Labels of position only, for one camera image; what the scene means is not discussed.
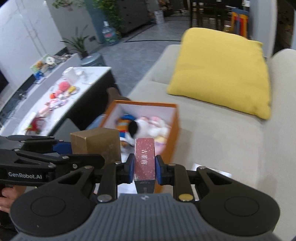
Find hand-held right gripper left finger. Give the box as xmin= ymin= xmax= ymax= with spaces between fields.
xmin=50 ymin=153 xmax=136 ymax=204

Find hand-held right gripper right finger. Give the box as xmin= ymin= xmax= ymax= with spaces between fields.
xmin=155 ymin=154 xmax=234 ymax=202

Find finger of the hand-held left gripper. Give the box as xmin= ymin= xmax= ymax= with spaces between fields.
xmin=13 ymin=149 xmax=106 ymax=173
xmin=7 ymin=135 xmax=73 ymax=154

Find maroon and dark grey box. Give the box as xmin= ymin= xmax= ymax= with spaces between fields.
xmin=133 ymin=137 xmax=157 ymax=194

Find brown cardboard box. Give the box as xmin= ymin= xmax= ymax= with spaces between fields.
xmin=70 ymin=127 xmax=122 ymax=165

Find white rabbit plush pink ears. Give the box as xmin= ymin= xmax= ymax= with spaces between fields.
xmin=139 ymin=115 xmax=172 ymax=151

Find black and white plush toy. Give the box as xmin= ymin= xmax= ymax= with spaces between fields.
xmin=128 ymin=119 xmax=158 ymax=142

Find orange cardboard box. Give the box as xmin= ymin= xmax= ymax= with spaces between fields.
xmin=92 ymin=100 xmax=180 ymax=194

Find brown bear plush blue outfit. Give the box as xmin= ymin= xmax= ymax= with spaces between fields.
xmin=115 ymin=113 xmax=137 ymax=140

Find person's left hand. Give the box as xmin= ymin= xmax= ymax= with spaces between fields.
xmin=0 ymin=186 xmax=26 ymax=213

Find red feather toy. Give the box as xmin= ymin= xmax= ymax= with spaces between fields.
xmin=25 ymin=116 xmax=47 ymax=136

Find beige sofa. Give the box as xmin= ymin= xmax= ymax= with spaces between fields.
xmin=127 ymin=44 xmax=296 ymax=232

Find person's foot in brown sock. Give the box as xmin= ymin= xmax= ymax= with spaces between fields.
xmin=106 ymin=87 xmax=133 ymax=103

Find marble top coffee table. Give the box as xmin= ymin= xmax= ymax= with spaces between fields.
xmin=0 ymin=66 xmax=116 ymax=140

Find long-leaf potted plant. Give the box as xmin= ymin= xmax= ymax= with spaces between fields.
xmin=60 ymin=25 xmax=90 ymax=60

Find yellow pillow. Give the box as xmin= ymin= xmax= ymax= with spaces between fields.
xmin=166 ymin=27 xmax=272 ymax=120

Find large water jug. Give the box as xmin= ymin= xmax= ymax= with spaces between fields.
xmin=102 ymin=21 xmax=120 ymax=46

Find trailing green potted plant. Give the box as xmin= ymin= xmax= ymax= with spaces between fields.
xmin=92 ymin=0 xmax=123 ymax=36

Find grey sideboard cabinet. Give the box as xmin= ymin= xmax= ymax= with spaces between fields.
xmin=115 ymin=0 xmax=153 ymax=36

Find white floor appliance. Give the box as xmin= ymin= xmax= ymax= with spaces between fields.
xmin=154 ymin=10 xmax=165 ymax=24

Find black dining chair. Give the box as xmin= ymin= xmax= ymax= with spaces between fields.
xmin=190 ymin=0 xmax=232 ymax=31

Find colourful plastic stool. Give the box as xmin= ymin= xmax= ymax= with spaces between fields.
xmin=231 ymin=9 xmax=249 ymax=39

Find grey low wall cabinet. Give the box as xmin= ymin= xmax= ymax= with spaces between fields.
xmin=0 ymin=53 xmax=79 ymax=121

